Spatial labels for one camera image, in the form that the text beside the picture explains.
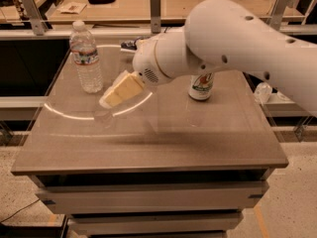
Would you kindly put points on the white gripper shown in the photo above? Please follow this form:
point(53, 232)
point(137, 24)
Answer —
point(145, 62)

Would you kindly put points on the clear plastic water bottle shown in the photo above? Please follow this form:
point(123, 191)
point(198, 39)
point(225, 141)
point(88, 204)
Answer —
point(85, 57)

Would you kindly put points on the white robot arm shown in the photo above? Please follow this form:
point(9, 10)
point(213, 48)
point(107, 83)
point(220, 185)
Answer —
point(222, 35)

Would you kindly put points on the blue crumpled chip bag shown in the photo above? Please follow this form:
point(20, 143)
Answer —
point(131, 46)

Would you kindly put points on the green white soda can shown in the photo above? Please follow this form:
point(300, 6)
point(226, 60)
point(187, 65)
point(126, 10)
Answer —
point(200, 86)

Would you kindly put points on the black object on desk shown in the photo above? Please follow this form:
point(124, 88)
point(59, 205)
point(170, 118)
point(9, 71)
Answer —
point(100, 2)

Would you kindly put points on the grey metal table cart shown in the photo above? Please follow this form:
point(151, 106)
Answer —
point(162, 166)

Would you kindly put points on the brown paper packet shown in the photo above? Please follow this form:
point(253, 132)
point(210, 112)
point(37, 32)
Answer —
point(72, 8)

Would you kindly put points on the wooden background desk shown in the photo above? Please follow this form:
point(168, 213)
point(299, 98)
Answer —
point(139, 10)

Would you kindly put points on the middle metal bracket post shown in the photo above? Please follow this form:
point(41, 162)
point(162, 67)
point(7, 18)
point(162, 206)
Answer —
point(155, 16)

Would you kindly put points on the metal bracket post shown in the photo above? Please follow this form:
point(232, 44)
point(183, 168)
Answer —
point(276, 15)
point(37, 23)
point(155, 16)

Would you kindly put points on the left metal bracket post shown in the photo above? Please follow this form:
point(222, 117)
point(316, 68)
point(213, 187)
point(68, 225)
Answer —
point(37, 23)

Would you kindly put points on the right metal bracket post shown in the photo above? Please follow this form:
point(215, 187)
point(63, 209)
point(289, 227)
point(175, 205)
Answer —
point(276, 15)

